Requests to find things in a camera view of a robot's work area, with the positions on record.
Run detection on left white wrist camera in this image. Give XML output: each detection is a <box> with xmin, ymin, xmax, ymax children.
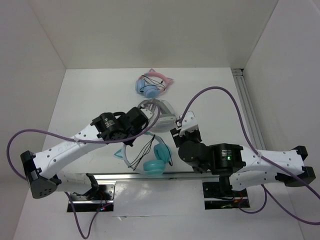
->
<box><xmin>140</xmin><ymin>107</ymin><xmax>156</xmax><ymax>124</ymax></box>

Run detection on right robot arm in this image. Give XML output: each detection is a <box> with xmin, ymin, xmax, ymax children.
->
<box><xmin>170</xmin><ymin>128</ymin><xmax>316</xmax><ymax>196</ymax></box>

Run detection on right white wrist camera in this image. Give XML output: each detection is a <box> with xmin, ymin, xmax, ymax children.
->
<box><xmin>176</xmin><ymin>111</ymin><xmax>199</xmax><ymax>137</ymax></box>

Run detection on blue pink cat-ear headphones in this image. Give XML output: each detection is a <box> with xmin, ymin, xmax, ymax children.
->
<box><xmin>135</xmin><ymin>68</ymin><xmax>174</xmax><ymax>99</ymax></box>

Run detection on black audio cable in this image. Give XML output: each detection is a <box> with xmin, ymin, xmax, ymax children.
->
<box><xmin>129</xmin><ymin>134</ymin><xmax>175</xmax><ymax>172</ymax></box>

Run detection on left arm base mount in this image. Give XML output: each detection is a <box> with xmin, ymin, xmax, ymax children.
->
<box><xmin>69</xmin><ymin>182</ymin><xmax>116</xmax><ymax>213</ymax></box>

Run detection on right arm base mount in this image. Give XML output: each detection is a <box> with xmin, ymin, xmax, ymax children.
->
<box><xmin>202</xmin><ymin>182</ymin><xmax>250</xmax><ymax>210</ymax></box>

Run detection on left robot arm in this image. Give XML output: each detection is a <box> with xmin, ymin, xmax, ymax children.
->
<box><xmin>20</xmin><ymin>107</ymin><xmax>153</xmax><ymax>200</ymax></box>

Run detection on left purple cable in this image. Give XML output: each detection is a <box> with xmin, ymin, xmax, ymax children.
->
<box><xmin>6</xmin><ymin>106</ymin><xmax>161</xmax><ymax>181</ymax></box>

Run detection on teal cat-ear headphones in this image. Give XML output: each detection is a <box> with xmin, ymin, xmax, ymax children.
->
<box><xmin>113</xmin><ymin>132</ymin><xmax>173</xmax><ymax>176</ymax></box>

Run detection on aluminium side rail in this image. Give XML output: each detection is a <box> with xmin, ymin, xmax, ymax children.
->
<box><xmin>231</xmin><ymin>68</ymin><xmax>266</xmax><ymax>150</ymax></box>

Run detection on white grey headphones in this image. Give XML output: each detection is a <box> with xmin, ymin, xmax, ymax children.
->
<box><xmin>137</xmin><ymin>98</ymin><xmax>176</xmax><ymax>133</ymax></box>

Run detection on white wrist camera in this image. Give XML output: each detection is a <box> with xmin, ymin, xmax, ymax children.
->
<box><xmin>140</xmin><ymin>107</ymin><xmax>156</xmax><ymax>124</ymax></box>
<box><xmin>176</xmin><ymin>111</ymin><xmax>199</xmax><ymax>137</ymax></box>

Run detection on aluminium front rail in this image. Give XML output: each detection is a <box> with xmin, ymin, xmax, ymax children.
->
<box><xmin>57</xmin><ymin>171</ymin><xmax>219</xmax><ymax>184</ymax></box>

